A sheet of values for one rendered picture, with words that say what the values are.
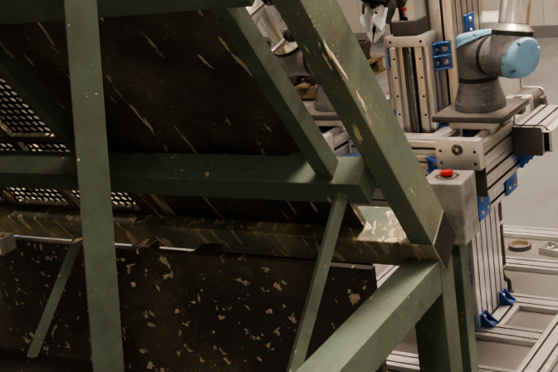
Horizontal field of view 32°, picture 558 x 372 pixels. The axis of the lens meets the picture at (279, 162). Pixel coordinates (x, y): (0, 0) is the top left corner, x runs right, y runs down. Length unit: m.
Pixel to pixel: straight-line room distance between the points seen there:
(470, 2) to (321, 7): 1.36
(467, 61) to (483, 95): 0.11
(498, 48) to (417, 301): 0.80
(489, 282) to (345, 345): 1.39
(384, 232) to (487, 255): 0.94
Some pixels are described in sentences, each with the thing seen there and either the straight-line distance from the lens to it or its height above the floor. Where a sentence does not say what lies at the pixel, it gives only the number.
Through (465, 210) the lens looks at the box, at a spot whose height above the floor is 0.85.
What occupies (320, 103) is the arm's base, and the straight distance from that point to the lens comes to 3.13.
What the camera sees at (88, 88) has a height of 1.52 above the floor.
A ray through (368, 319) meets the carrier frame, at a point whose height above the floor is 0.79.
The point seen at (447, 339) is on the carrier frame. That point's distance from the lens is 2.60.
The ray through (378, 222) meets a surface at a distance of 2.54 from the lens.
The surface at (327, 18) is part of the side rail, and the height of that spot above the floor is 1.49.
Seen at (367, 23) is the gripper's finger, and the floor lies 1.39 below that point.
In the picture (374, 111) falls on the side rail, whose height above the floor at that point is 1.26.
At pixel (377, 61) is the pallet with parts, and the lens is 8.86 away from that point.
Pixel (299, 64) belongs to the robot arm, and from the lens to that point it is 3.16.
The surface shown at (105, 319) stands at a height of 1.20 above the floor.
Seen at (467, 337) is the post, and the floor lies 0.46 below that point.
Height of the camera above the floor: 1.75
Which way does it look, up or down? 16 degrees down
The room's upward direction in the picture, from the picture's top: 8 degrees counter-clockwise
